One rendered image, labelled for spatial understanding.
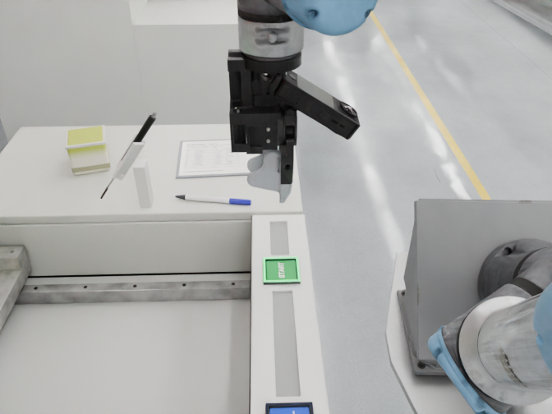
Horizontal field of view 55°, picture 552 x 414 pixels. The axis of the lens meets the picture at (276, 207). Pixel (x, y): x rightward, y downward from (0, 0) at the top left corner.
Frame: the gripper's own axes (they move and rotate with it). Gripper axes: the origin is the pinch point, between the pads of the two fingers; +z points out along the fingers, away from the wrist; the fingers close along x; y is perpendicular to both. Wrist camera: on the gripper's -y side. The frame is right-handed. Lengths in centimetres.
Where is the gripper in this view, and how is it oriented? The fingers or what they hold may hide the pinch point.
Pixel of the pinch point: (287, 193)
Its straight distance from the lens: 73.0
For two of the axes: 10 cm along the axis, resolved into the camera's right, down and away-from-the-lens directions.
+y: -10.0, 0.2, -0.3
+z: 0.0, 8.1, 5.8
